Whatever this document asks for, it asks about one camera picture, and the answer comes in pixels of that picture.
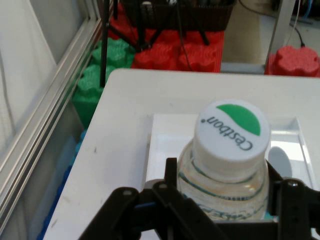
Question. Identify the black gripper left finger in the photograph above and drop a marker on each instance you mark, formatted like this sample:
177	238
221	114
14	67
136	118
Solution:
155	207

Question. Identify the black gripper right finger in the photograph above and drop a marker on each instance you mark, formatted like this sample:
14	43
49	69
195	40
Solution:
297	205

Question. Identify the clear water bottle green label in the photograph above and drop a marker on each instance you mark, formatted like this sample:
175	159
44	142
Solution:
232	130

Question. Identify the white and blue cardboard box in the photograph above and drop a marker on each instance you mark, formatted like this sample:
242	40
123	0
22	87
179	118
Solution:
170	140

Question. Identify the blue foam floor mat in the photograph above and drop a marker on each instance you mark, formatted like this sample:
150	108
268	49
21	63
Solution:
80	147

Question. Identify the green foam block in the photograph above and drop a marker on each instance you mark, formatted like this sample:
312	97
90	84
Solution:
87	95
117	53

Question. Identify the small red foam block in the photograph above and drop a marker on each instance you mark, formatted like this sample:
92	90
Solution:
292	62

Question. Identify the large red foam block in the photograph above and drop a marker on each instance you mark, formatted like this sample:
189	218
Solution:
162	55

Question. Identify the black tripod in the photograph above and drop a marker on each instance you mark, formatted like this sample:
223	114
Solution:
103	50

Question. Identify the aluminium wall rail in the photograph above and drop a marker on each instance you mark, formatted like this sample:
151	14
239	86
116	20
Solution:
50	100

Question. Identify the grey metal stand post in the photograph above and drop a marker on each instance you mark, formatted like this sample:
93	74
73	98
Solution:
280	25

